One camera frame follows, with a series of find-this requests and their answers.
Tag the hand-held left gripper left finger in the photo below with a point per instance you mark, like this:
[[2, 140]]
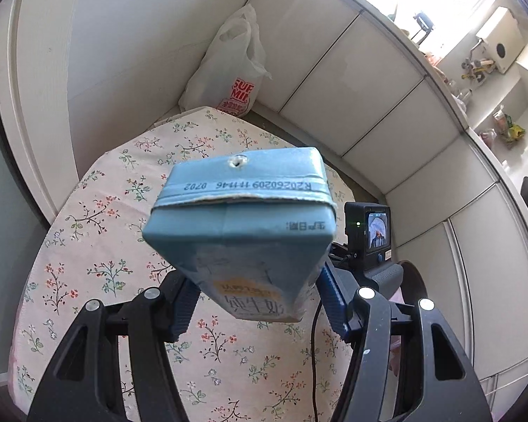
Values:
[[184, 312]]

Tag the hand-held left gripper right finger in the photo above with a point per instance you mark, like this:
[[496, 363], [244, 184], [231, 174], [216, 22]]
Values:
[[332, 305]]

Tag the blue milk carton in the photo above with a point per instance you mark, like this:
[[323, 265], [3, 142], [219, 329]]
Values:
[[242, 233]]

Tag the white cabinet under stove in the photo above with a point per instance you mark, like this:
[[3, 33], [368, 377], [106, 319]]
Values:
[[488, 250]]

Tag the white cabinet under window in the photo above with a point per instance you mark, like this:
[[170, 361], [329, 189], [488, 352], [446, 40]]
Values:
[[356, 74]]

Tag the green and yellow food packets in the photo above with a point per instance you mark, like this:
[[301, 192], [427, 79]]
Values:
[[508, 125]]

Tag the white plastic shopping bag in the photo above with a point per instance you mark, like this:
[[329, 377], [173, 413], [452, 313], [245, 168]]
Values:
[[224, 79]]

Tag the hanging kitchen utensils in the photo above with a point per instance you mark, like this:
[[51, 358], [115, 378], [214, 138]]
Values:
[[477, 63]]

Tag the white wall box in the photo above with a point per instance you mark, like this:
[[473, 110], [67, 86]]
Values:
[[501, 39]]

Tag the white door frame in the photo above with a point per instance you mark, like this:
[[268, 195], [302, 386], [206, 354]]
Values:
[[31, 118]]

